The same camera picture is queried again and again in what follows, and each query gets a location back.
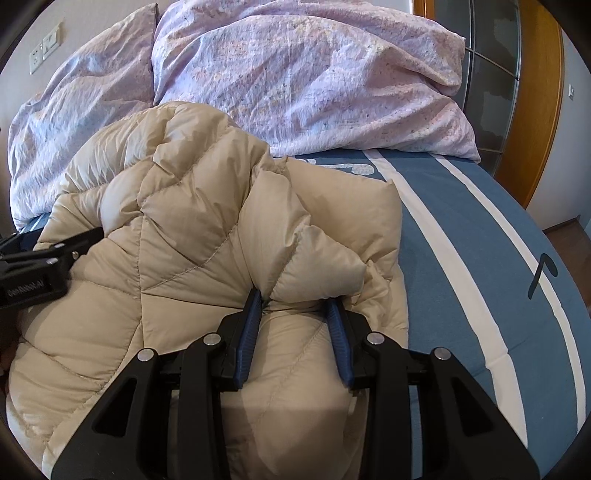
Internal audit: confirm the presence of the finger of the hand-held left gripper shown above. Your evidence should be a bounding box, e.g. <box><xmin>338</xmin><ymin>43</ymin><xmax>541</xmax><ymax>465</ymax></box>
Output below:
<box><xmin>33</xmin><ymin>226</ymin><xmax>105</xmax><ymax>267</ymax></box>

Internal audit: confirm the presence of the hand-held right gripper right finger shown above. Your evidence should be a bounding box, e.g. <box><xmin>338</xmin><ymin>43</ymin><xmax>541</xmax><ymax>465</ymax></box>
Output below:
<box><xmin>321</xmin><ymin>299</ymin><xmax>541</xmax><ymax>480</ymax></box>

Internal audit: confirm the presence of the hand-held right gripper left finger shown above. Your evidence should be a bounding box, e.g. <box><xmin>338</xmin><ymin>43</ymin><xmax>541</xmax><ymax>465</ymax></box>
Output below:
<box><xmin>51</xmin><ymin>288</ymin><xmax>265</xmax><ymax>480</ymax></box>

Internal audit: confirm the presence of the cream puffer jacket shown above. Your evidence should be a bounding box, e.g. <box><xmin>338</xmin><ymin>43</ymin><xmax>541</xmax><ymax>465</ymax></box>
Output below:
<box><xmin>4</xmin><ymin>102</ymin><xmax>410</xmax><ymax>480</ymax></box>

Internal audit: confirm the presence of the lilac pillow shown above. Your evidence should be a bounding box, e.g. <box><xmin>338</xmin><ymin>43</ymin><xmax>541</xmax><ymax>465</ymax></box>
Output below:
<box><xmin>8</xmin><ymin>8</ymin><xmax>160</xmax><ymax>229</ymax></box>

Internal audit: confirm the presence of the blue striped bed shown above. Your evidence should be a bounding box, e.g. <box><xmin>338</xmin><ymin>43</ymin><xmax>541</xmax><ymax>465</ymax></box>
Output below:
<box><xmin>14</xmin><ymin>147</ymin><xmax>591</xmax><ymax>480</ymax></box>

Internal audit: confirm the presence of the lilac duvet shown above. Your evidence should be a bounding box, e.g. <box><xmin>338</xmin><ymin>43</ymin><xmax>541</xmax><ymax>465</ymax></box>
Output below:
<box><xmin>151</xmin><ymin>0</ymin><xmax>482</xmax><ymax>162</ymax></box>

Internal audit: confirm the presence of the wooden glass-panel door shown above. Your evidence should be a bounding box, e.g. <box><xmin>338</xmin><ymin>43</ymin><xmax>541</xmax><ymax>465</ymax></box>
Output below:
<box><xmin>412</xmin><ymin>0</ymin><xmax>568</xmax><ymax>209</ymax></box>

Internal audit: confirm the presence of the white wall socket plate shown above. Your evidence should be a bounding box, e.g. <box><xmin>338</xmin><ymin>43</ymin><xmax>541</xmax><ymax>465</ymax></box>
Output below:
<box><xmin>29</xmin><ymin>43</ymin><xmax>48</xmax><ymax>75</ymax></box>
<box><xmin>43</xmin><ymin>24</ymin><xmax>64</xmax><ymax>55</ymax></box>

